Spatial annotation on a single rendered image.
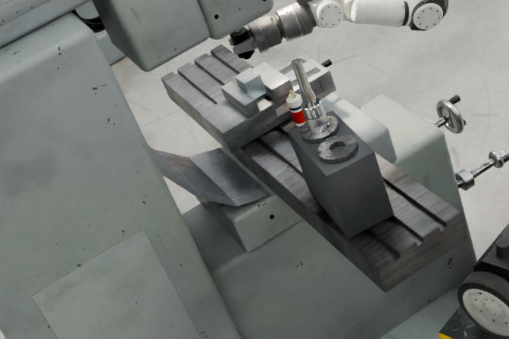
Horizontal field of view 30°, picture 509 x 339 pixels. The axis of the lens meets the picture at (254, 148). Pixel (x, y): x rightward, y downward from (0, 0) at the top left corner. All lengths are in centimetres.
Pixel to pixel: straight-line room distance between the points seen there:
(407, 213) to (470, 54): 236
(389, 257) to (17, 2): 97
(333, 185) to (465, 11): 284
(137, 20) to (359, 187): 63
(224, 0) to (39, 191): 62
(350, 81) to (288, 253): 202
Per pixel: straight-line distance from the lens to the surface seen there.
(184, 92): 291
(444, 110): 295
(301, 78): 208
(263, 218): 249
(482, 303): 257
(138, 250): 230
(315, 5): 244
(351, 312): 284
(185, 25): 224
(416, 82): 436
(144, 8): 219
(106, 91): 210
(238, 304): 261
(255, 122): 256
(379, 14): 249
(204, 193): 244
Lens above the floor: 235
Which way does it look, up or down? 33 degrees down
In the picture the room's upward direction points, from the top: 22 degrees counter-clockwise
